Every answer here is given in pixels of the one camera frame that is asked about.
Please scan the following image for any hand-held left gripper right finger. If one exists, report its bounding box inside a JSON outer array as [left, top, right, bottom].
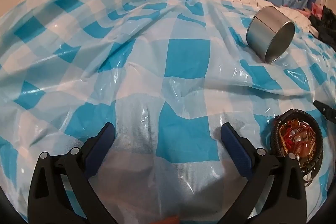
[[220, 122, 307, 224]]

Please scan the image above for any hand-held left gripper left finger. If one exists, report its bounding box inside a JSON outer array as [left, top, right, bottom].
[[28, 122, 117, 224]]

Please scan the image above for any round silver metal tin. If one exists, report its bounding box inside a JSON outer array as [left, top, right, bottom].
[[246, 6, 296, 64]]

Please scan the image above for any pink cloth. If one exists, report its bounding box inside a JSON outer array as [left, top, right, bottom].
[[299, 2, 323, 20]]

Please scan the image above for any blue checkered plastic sheet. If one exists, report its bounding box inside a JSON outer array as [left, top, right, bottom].
[[0, 0, 336, 224]]

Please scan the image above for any dark cloth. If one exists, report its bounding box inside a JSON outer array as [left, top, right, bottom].
[[308, 5, 336, 42]]

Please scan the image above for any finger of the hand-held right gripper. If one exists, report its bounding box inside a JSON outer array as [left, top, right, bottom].
[[314, 101, 336, 123]]

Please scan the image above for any pile of mixed jewelry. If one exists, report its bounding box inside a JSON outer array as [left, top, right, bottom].
[[277, 118, 319, 188]]

